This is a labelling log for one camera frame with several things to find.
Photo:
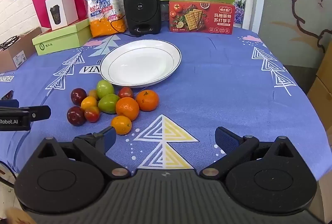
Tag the light green lidded box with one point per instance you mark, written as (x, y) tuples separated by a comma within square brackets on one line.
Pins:
[(59, 42)]

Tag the dark purple plum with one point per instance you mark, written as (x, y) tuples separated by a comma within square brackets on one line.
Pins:
[(78, 96), (75, 116)]

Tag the round green plum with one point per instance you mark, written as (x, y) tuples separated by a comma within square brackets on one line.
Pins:
[(105, 88)]

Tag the orange paper cup package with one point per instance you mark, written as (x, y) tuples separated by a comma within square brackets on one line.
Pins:
[(103, 24)]

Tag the black loudspeaker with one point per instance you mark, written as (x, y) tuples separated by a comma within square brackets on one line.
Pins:
[(141, 6)]

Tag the oblong green plum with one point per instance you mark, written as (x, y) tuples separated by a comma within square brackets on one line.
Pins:
[(109, 104)]

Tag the red cracker box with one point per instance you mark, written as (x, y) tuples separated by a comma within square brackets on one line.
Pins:
[(223, 21)]

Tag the white cup box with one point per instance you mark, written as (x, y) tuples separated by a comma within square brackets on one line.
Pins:
[(64, 0)]

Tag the white round plate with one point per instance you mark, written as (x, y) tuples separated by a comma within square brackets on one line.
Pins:
[(140, 63)]

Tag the blue printed tablecloth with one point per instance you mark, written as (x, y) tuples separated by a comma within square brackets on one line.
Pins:
[(220, 83)]

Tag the red yellow plum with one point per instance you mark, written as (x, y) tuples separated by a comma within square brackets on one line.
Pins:
[(92, 114)]

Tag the large orange tangerine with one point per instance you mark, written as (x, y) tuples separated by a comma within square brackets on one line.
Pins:
[(127, 109)]

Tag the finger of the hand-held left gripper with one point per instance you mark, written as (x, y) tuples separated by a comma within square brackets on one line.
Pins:
[(10, 103), (39, 112)]

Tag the brown cardboard box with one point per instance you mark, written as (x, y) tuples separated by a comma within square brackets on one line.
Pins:
[(15, 59), (325, 63), (321, 102)]

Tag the tangerine with green stem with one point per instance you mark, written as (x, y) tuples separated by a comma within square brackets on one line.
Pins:
[(147, 100)]

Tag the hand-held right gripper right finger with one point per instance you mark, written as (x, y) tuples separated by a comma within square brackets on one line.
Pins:
[(224, 139)]

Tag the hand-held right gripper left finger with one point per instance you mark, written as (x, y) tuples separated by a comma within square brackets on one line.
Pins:
[(110, 137)]

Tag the small orange red plum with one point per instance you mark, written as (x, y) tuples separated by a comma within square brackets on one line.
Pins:
[(92, 93)]

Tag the yellow orange plum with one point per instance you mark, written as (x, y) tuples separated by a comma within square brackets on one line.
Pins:
[(89, 102)]

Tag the small red tomato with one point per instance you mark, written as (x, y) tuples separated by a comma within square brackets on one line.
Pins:
[(126, 92)]

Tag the small orange tangerine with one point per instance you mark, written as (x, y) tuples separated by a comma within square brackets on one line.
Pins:
[(121, 125)]

